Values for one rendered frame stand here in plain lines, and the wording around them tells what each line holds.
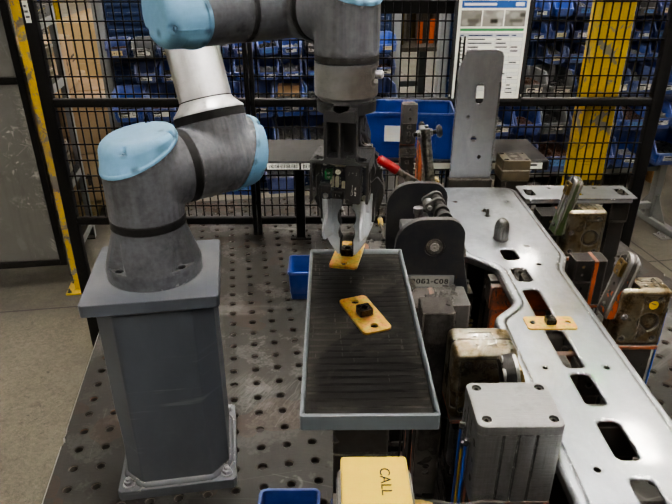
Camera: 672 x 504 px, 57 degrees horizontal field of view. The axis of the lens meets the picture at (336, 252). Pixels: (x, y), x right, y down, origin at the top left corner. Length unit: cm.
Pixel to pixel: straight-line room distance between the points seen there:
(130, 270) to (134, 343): 12
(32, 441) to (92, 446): 119
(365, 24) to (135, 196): 43
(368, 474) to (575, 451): 37
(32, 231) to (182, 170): 242
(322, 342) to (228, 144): 40
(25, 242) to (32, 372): 77
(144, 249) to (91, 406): 55
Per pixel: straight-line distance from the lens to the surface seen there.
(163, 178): 94
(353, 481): 57
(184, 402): 109
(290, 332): 157
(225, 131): 99
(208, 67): 102
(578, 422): 92
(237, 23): 73
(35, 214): 330
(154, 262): 97
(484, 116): 171
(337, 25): 71
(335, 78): 72
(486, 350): 88
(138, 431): 113
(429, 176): 143
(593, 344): 109
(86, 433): 138
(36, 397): 273
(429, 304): 93
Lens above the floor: 158
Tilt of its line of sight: 27 degrees down
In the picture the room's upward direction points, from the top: straight up
